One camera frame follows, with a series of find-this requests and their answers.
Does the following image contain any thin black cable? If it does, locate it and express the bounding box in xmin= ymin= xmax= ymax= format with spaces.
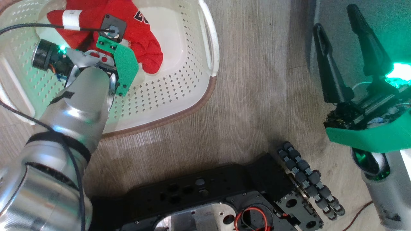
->
xmin=0 ymin=23 xmax=118 ymax=231

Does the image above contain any thin red floor cable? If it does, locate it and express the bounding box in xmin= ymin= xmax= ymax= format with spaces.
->
xmin=342 ymin=201 xmax=373 ymax=231

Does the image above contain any white perforated laundry basket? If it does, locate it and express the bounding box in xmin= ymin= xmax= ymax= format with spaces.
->
xmin=0 ymin=0 xmax=221 ymax=139

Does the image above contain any red wire loop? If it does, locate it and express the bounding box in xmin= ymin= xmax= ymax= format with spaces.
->
xmin=234 ymin=207 xmax=272 ymax=231

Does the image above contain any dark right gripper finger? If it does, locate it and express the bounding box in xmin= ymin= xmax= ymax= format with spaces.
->
xmin=347 ymin=4 xmax=393 ymax=83
xmin=313 ymin=23 xmax=354 ymax=104

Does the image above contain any grey roller omni wheel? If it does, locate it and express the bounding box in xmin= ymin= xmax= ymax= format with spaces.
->
xmin=277 ymin=141 xmax=346 ymax=221

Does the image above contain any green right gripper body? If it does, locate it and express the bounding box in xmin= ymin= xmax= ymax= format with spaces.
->
xmin=324 ymin=62 xmax=411 ymax=153

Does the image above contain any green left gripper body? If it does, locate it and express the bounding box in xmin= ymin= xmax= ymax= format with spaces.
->
xmin=65 ymin=35 xmax=139 ymax=97

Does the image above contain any red and white garment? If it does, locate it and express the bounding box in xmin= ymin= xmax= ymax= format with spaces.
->
xmin=47 ymin=0 xmax=164 ymax=75

